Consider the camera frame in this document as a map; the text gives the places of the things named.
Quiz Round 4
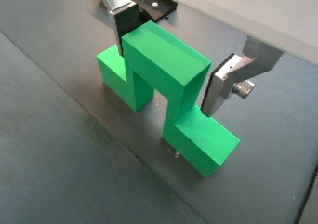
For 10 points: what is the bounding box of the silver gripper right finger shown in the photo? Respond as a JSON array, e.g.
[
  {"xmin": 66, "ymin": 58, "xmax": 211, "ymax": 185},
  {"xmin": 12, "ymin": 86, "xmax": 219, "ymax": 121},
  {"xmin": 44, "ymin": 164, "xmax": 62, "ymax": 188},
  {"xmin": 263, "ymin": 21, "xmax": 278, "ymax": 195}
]
[{"xmin": 202, "ymin": 36, "xmax": 283, "ymax": 117}]

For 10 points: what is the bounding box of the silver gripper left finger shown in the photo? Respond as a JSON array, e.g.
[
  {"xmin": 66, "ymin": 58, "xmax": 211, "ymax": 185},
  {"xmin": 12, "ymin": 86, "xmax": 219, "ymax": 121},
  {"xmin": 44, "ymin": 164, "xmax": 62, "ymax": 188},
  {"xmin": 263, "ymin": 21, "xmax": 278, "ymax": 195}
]
[{"xmin": 102, "ymin": 0, "xmax": 140, "ymax": 55}]

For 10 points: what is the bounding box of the green stepped block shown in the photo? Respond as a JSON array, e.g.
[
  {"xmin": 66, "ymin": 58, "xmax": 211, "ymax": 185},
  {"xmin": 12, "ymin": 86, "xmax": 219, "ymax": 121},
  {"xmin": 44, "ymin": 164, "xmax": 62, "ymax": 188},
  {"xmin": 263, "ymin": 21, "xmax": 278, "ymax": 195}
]
[{"xmin": 98, "ymin": 21, "xmax": 239, "ymax": 176}]

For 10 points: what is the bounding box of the black angle bracket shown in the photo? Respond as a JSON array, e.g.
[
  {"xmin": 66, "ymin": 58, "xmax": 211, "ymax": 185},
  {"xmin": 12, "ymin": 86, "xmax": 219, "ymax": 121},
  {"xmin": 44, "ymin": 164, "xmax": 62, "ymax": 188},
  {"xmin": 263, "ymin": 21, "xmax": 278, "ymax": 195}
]
[{"xmin": 132, "ymin": 0, "xmax": 178, "ymax": 22}]

